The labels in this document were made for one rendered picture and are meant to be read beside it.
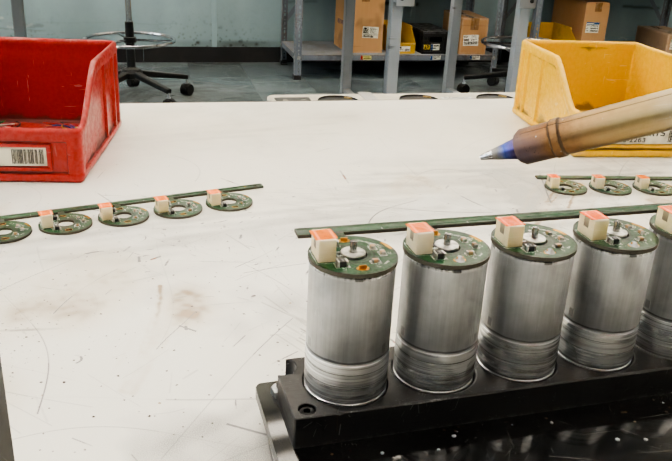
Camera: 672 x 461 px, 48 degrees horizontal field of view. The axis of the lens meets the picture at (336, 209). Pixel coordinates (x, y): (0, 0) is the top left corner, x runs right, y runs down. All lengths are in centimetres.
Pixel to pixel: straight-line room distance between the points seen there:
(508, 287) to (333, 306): 5
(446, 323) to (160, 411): 10
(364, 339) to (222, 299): 12
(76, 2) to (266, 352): 434
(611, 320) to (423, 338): 6
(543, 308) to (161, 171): 29
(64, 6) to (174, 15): 60
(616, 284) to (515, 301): 3
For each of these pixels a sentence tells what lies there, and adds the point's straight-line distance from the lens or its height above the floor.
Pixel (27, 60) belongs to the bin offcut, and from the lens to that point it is 56.
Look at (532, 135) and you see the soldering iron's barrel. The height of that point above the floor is 86.
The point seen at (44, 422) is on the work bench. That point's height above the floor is 75.
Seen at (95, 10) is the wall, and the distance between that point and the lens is 459.
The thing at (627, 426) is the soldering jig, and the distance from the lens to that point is 25.
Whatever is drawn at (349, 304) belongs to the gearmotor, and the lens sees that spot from 20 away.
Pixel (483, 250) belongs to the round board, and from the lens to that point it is 22.
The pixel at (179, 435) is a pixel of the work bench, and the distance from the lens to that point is 24.
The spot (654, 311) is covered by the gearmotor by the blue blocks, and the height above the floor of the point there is 79.
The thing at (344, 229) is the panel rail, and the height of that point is 81.
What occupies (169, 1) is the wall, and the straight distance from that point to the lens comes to 458.
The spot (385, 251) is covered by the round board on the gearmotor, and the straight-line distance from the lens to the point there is 21.
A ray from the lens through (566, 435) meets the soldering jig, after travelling 24.
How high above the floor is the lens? 90
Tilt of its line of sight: 22 degrees down
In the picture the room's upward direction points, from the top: 3 degrees clockwise
